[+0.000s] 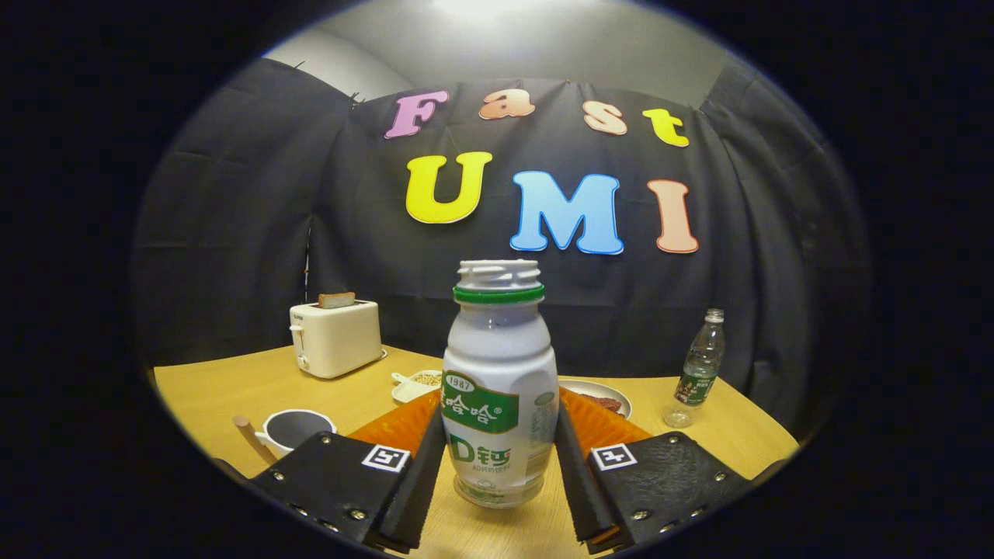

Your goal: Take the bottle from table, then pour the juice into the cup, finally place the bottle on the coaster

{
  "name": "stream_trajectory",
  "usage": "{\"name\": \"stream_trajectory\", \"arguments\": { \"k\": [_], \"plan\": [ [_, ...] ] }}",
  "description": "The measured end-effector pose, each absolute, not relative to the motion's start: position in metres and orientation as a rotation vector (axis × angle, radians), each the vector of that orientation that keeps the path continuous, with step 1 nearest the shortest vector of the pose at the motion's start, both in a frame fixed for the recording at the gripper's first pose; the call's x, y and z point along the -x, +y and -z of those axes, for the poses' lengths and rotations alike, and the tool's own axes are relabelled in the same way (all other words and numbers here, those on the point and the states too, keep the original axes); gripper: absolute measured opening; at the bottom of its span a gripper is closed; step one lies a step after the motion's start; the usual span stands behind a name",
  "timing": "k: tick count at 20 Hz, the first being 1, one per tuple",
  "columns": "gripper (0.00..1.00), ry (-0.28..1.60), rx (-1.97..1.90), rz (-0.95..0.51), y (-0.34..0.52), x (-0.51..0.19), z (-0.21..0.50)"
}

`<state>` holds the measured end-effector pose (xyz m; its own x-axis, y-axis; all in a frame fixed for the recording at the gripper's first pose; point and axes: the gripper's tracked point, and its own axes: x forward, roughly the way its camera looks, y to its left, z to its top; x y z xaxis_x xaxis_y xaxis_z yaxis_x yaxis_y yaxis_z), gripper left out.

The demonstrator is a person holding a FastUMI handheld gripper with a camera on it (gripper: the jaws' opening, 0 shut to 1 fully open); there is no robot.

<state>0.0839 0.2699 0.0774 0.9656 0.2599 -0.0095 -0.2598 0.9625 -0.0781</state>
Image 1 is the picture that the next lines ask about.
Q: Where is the white plate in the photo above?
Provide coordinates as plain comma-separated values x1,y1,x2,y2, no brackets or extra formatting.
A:
558,379,633,420

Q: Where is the black backdrop cloth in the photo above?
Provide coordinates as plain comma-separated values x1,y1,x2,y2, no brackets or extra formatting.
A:
130,56,871,443

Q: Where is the white cup wooden handle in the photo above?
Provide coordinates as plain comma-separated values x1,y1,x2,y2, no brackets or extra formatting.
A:
233,409,339,460

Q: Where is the clear plastic water bottle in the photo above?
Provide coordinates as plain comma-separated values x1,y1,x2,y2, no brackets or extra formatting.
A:
663,308,726,429

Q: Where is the wooden table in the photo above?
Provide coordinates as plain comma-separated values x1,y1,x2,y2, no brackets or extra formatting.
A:
153,345,801,559

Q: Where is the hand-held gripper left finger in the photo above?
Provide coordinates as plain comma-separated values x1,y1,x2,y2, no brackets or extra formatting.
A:
214,388,447,555

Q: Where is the cream toaster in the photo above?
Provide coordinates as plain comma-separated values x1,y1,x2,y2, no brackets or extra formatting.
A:
289,300,387,380

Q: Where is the white juice bottle green label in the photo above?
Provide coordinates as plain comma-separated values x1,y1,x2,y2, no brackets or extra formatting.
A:
440,259,561,509

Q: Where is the white divided condiment dish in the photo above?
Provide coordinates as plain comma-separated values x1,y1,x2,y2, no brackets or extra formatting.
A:
391,370,443,404

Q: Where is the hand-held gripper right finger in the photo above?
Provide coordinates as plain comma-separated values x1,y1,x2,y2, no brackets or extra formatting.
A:
553,387,754,555

